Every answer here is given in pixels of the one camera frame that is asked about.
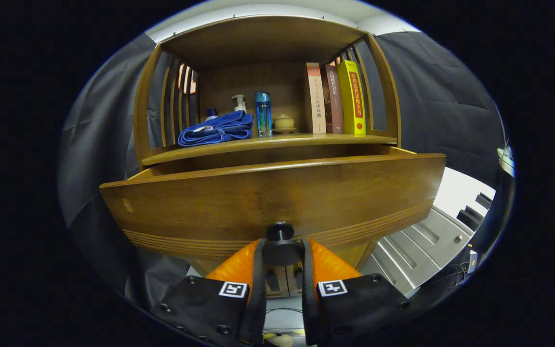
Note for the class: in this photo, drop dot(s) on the brown book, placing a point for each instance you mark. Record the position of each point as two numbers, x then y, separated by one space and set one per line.
335 106

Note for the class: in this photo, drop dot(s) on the wooden countertop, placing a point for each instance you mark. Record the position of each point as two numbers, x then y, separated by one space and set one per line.
282 140

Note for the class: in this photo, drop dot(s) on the white table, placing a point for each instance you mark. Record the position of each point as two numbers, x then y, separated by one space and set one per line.
460 193

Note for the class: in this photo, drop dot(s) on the white pump bottle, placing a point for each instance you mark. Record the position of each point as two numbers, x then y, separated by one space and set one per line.
240 103

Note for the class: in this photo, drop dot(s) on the wooden cabinet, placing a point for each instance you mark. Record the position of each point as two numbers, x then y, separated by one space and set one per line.
258 43

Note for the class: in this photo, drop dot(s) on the small white bottle blue cap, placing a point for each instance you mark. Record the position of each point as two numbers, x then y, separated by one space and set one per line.
211 114

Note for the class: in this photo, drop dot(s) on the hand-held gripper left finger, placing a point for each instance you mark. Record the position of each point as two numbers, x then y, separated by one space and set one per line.
259 289

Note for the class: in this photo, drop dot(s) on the tan lidded tea bowl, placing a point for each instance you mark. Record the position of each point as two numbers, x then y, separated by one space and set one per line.
284 123

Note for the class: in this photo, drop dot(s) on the grey panelled door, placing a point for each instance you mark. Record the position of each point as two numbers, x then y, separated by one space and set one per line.
417 250

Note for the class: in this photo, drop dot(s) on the wooden drawer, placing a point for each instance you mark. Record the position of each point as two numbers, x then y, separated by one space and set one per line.
258 193

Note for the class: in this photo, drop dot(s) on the blue glass bottle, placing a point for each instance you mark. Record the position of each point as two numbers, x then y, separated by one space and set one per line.
263 115

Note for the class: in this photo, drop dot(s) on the orange and white book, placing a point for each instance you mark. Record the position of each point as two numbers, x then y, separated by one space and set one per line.
315 101

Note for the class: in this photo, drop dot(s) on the yellow book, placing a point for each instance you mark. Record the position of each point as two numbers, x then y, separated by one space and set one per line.
352 96

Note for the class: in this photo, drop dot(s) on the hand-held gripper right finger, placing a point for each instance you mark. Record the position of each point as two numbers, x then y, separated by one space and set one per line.
309 289

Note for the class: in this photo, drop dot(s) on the white desk lamp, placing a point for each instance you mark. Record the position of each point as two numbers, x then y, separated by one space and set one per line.
506 161

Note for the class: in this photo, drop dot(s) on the blue towel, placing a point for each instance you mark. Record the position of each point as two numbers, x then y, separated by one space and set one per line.
219 129

